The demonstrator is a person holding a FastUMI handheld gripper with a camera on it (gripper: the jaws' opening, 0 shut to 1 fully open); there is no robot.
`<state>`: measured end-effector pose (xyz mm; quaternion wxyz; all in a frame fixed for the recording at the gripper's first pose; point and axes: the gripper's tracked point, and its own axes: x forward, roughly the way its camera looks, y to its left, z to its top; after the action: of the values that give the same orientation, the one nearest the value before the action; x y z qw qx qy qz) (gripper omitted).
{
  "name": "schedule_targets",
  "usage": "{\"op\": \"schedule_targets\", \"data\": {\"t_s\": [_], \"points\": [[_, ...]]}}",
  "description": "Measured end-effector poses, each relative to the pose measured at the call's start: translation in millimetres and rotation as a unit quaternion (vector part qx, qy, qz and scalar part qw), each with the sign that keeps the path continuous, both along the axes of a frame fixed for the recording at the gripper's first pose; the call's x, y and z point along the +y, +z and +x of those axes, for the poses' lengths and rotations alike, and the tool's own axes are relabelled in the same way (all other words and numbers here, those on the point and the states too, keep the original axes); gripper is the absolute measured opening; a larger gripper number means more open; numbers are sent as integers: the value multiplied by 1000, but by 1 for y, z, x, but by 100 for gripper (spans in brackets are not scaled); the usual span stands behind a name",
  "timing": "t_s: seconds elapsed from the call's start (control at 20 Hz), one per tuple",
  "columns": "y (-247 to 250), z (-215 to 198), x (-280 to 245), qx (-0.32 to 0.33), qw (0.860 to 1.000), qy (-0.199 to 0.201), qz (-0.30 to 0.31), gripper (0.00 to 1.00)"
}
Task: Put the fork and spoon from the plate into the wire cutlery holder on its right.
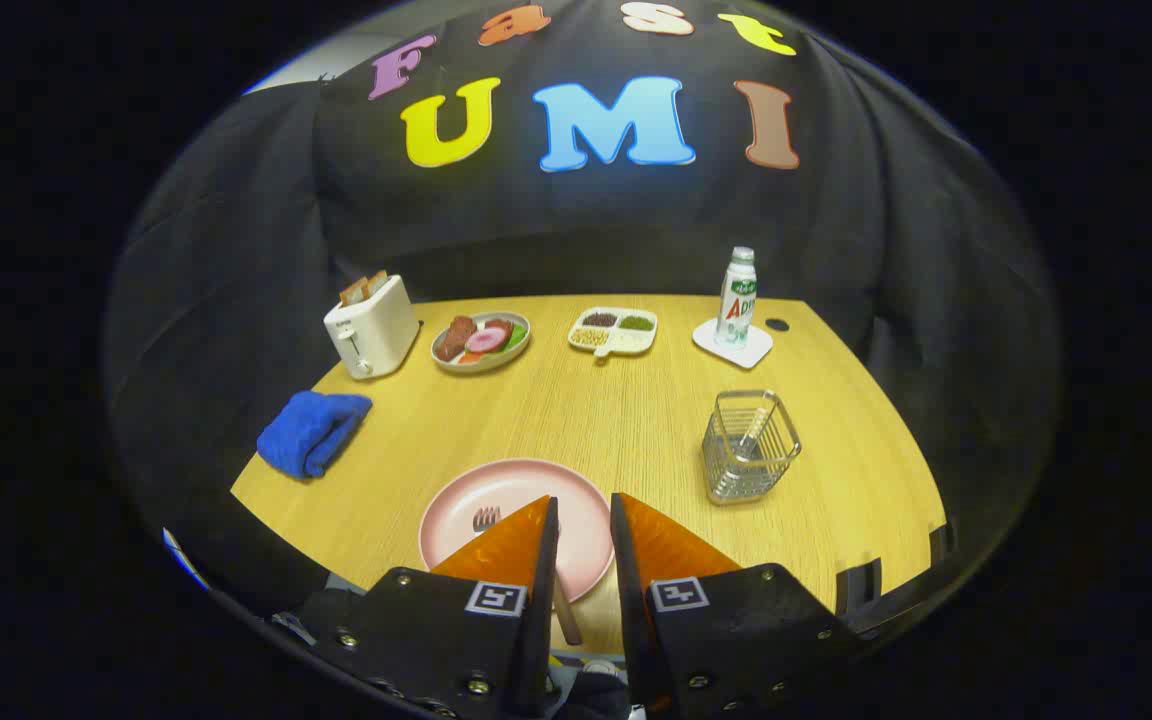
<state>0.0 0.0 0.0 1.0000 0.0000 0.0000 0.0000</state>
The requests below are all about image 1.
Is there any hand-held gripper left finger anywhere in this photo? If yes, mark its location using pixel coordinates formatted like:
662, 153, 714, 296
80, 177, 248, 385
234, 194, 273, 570
301, 495, 562, 719

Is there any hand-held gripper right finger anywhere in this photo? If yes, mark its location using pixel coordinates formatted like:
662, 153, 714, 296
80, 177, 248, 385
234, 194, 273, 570
609, 492, 862, 719

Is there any metal spoon wooden handle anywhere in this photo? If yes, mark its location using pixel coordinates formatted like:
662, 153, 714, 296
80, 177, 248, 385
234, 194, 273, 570
553, 578, 584, 647

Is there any pink round plate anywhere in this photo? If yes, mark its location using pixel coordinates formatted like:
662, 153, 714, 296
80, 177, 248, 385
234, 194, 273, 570
419, 458, 615, 604

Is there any grey oval food plate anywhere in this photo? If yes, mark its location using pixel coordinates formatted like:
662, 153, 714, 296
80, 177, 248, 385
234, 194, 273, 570
431, 311, 532, 375

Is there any white divided snack dish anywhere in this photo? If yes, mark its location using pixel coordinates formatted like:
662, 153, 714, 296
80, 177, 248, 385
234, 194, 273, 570
567, 307, 659, 359

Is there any brown meat patty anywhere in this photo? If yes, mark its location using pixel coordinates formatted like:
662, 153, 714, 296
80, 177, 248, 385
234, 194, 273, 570
436, 316, 478, 362

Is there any white square coaster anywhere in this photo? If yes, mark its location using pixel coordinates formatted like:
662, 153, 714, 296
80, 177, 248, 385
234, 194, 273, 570
692, 318, 774, 370

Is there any blue folded cloth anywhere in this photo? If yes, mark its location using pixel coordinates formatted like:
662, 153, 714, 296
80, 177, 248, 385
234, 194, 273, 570
256, 391, 373, 480

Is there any cream white toaster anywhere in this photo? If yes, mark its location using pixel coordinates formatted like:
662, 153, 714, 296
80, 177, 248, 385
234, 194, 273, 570
323, 272, 422, 381

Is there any white drink bottle green label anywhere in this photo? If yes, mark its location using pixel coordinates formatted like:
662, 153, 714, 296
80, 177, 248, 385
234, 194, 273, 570
715, 247, 759, 348

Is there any colourful computer monitor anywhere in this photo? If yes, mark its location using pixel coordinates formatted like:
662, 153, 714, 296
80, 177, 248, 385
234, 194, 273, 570
163, 528, 209, 592

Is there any black backdrop cloth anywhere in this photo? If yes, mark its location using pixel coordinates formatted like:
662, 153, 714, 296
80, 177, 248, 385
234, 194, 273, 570
101, 0, 1065, 621

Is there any metal wire utensil basket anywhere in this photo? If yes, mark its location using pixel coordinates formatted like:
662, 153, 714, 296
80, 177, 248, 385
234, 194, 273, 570
701, 390, 803, 505

